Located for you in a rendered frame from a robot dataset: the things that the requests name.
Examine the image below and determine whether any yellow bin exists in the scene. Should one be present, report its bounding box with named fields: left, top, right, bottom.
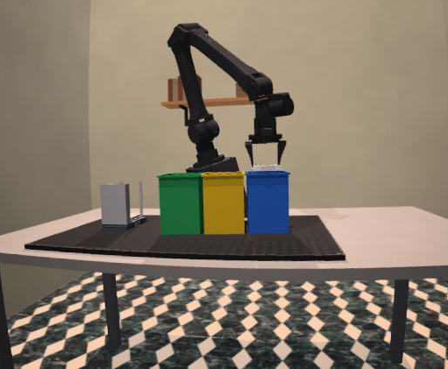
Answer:
left=201, top=172, right=245, bottom=235

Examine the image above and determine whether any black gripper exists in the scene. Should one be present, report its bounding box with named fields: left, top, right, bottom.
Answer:
left=245, top=134, right=287, bottom=166

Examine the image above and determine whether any blue bin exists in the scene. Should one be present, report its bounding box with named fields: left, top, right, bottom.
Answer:
left=245, top=171, right=290, bottom=234

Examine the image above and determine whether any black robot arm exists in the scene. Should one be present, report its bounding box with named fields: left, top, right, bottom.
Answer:
left=167, top=23, right=295, bottom=168

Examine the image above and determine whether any white well plate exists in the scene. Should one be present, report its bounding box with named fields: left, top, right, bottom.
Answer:
left=252, top=165, right=281, bottom=171
left=131, top=214, right=142, bottom=222

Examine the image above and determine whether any green open-top bin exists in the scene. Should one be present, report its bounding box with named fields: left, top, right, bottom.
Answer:
left=157, top=173, right=205, bottom=235

